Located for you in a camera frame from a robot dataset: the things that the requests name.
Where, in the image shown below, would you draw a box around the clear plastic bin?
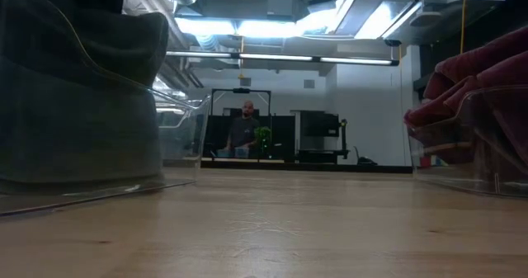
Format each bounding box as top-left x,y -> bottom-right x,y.
0,0 -> 212,217
406,84 -> 528,200

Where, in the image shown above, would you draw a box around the black aluminium table frame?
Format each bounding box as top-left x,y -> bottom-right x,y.
163,158 -> 414,175

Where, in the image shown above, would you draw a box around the black cabinet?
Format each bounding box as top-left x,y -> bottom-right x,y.
299,110 -> 341,139

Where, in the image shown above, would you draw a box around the black gantry frame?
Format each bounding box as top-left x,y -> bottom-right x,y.
210,87 -> 272,116

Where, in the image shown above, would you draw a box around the yellow cable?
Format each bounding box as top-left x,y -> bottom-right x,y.
460,0 -> 467,55

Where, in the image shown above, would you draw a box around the person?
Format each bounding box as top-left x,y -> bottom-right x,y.
224,100 -> 262,160

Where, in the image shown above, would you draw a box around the long ceiling light bar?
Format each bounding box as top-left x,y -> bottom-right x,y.
164,49 -> 400,67

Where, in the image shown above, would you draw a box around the black stand pole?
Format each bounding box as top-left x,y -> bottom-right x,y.
338,118 -> 349,160

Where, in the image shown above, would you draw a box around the small potted green plant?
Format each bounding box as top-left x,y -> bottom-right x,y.
252,125 -> 273,158

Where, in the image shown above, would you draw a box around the blue plastic box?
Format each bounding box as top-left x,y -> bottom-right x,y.
217,147 -> 252,160

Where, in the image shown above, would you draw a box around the black side table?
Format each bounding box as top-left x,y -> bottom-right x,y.
297,148 -> 351,164

